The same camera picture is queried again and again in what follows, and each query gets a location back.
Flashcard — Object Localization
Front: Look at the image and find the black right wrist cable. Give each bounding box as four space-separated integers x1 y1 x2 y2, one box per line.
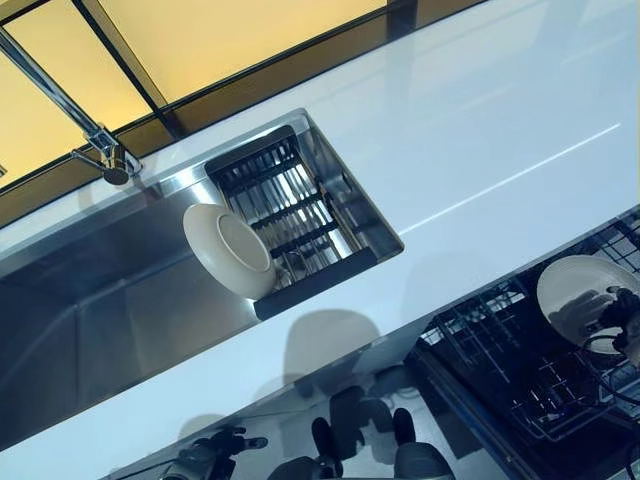
578 328 640 402

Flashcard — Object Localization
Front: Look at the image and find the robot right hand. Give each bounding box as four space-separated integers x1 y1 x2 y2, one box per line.
598 283 640 352

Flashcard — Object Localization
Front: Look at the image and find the black sink dish rack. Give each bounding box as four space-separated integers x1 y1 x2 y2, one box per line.
203 124 382 322

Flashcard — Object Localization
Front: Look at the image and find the stainless steel kitchen sink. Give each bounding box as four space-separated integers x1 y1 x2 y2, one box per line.
0 106 406 432

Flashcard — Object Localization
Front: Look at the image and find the chrome faucet pipe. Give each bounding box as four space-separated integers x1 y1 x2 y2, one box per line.
0 23 145 187

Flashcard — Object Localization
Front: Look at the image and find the cream round plate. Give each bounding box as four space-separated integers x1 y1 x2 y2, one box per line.
182 201 278 302
535 253 640 357

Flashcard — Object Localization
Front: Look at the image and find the grey wire grid dishwasher rack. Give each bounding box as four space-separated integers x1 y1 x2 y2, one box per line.
583 213 640 277

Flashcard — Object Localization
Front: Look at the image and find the black dishwasher plate rack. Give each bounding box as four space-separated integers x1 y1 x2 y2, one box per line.
418 276 640 442

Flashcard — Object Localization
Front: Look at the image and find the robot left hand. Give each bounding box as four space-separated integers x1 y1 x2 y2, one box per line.
171 426 270 480

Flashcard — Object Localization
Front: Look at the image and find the dark window frame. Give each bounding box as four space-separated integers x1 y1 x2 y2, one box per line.
0 0 491 216

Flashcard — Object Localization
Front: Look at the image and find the open built-in dishwasher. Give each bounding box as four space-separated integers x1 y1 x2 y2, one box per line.
403 208 640 480

